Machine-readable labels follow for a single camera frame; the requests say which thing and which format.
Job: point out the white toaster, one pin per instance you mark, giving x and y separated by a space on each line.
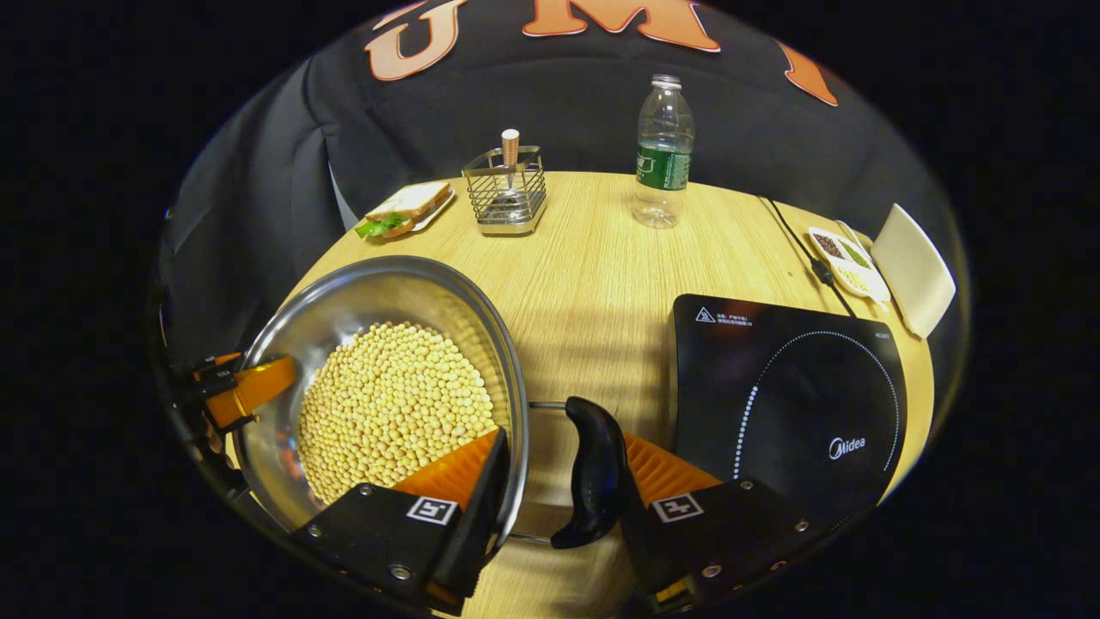
915 271

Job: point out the clear water bottle green label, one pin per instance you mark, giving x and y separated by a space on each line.
663 163

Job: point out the pile of yellow soybeans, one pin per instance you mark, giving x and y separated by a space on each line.
387 404

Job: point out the sandwich with lettuce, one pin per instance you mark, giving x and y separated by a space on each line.
404 206

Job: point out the black induction cooktop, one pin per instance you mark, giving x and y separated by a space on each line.
791 387

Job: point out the white divided dish of beans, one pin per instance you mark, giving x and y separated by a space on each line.
846 262

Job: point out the black backdrop cloth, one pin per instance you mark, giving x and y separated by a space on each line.
559 103

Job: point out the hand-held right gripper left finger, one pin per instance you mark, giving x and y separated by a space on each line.
481 524

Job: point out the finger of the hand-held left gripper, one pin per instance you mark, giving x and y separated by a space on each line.
258 387

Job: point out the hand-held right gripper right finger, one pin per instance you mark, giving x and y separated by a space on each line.
649 550

